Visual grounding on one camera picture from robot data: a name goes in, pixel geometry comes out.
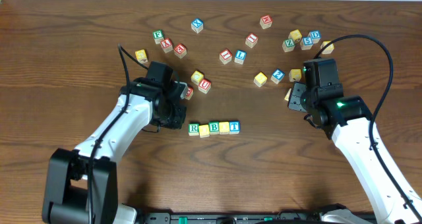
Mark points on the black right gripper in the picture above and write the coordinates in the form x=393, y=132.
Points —
x=297, y=97

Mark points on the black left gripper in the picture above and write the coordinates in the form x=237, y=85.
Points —
x=180, y=117

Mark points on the green R block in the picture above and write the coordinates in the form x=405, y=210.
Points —
x=193, y=129

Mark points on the yellow O block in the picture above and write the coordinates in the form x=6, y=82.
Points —
x=204, y=131
x=224, y=127

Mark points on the green B block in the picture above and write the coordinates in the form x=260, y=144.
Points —
x=214, y=127

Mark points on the blue T block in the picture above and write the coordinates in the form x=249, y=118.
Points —
x=234, y=127

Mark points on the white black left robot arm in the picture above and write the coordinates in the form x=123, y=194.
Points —
x=81, y=184

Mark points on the yellow snail picture block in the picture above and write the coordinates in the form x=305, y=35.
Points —
x=287, y=97

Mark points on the yellow hammer picture block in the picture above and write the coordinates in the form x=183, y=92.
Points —
x=295, y=75

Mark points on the red A block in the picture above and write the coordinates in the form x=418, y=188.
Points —
x=189, y=93

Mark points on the blue 2 block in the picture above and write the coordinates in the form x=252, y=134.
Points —
x=277, y=76

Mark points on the yellow S block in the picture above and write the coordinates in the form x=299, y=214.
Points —
x=260, y=79

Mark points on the red U block centre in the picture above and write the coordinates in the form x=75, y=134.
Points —
x=204, y=86

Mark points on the yellow block near centre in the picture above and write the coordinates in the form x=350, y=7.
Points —
x=197, y=77

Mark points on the green Z block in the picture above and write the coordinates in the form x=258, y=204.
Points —
x=288, y=45

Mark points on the blue 5 block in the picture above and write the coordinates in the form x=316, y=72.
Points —
x=306, y=43

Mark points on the yellow 8 block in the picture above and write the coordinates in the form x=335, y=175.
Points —
x=327, y=47

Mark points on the red E block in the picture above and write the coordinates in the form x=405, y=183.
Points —
x=180, y=50

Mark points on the yellow block far left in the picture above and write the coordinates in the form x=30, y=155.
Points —
x=141, y=56

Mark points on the yellow block upper right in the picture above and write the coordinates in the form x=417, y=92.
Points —
x=295, y=35

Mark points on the red X block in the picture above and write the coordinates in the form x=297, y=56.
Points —
x=166, y=45

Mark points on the blue D block upper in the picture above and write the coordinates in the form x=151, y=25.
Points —
x=315, y=36

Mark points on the blue L block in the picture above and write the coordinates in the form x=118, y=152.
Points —
x=240, y=56

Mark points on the red I block upper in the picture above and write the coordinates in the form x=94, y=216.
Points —
x=251, y=40

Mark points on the red i block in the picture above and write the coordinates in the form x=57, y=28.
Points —
x=251, y=40
x=225, y=56

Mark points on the green F block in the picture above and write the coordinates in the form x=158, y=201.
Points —
x=158, y=36

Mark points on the red I block left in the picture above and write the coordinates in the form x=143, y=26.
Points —
x=225, y=56

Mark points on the red block top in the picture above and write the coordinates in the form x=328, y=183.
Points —
x=266, y=21

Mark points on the blue X block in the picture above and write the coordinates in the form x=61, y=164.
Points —
x=197, y=25

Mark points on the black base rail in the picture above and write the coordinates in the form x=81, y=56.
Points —
x=238, y=218

